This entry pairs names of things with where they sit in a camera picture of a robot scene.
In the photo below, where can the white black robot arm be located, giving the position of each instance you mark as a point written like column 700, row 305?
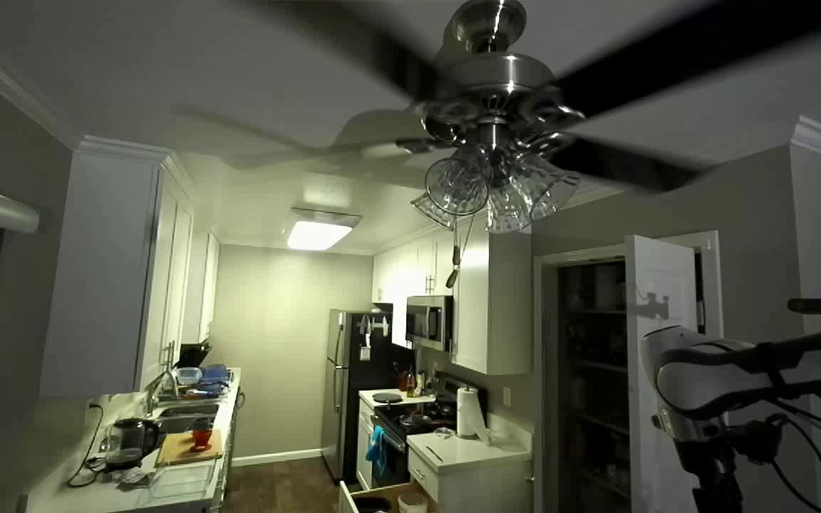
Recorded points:
column 725, row 396

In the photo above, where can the stainless steel microwave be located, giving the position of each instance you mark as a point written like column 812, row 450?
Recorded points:
column 430, row 319

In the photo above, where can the white upper cabinet right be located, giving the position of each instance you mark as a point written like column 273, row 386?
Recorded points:
column 492, row 296

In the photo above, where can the rectangular kitchen ceiling light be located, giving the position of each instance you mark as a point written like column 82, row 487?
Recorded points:
column 317, row 228

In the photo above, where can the stainless steel refrigerator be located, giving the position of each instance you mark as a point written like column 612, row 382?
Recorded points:
column 355, row 359

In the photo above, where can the silver ceiling fan with lights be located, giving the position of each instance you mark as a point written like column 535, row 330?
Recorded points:
column 502, row 127

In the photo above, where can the black kitchen stove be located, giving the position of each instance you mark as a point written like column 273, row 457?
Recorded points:
column 395, row 419

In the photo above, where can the white paper towel roll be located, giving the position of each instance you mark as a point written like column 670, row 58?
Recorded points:
column 470, row 413

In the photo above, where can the white lower counter cabinet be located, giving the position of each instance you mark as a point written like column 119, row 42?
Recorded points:
column 471, row 474

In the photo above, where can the white open pantry door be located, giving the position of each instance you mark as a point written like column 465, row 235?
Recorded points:
column 661, row 300

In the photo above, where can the white upper cabinets left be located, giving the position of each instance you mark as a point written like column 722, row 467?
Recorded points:
column 125, row 265

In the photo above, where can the wooden cutting board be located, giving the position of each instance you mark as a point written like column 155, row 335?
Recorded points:
column 186, row 444

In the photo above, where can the silver rice cooker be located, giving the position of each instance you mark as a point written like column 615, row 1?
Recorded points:
column 129, row 441

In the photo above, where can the fan pull string switch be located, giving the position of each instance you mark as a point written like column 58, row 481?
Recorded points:
column 458, row 245

